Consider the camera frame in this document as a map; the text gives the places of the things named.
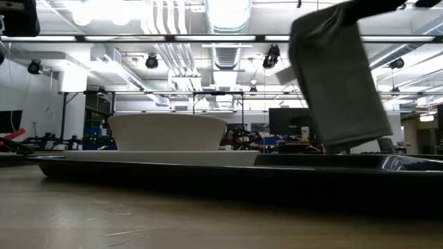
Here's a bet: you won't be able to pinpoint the black wall screen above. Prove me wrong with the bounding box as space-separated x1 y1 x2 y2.
0 109 24 134

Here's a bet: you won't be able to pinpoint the grey office chair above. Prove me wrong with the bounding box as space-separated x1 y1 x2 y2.
376 137 398 154

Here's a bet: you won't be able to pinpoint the black background robot arms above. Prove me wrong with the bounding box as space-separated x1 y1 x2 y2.
20 133 84 151

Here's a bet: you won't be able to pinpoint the black metal frame stand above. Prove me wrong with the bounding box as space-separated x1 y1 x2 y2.
57 90 117 150

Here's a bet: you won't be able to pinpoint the person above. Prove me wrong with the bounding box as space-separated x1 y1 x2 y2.
224 129 240 150

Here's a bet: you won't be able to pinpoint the black serving tray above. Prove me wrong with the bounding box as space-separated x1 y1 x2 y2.
26 153 443 208

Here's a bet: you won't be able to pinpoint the white pillar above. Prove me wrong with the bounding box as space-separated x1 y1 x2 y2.
349 140 381 154

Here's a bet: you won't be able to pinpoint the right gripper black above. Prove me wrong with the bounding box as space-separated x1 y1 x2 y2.
342 0 443 25

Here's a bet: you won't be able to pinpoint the grey cloth napkin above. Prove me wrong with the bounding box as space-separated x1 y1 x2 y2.
288 2 394 150

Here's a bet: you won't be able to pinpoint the white plate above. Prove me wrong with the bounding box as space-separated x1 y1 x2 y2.
63 149 260 167

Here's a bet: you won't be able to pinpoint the overhead frame bar with lights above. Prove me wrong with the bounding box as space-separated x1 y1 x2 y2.
0 34 443 44

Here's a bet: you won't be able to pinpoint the white bowl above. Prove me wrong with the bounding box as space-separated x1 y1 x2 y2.
107 113 228 152

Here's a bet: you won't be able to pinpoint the black monitor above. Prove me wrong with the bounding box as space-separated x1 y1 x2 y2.
269 107 318 143

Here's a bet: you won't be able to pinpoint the silver ventilation duct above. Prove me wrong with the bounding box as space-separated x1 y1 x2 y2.
204 0 253 70

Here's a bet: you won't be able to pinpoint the red strip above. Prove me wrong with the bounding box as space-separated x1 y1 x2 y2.
0 127 27 141

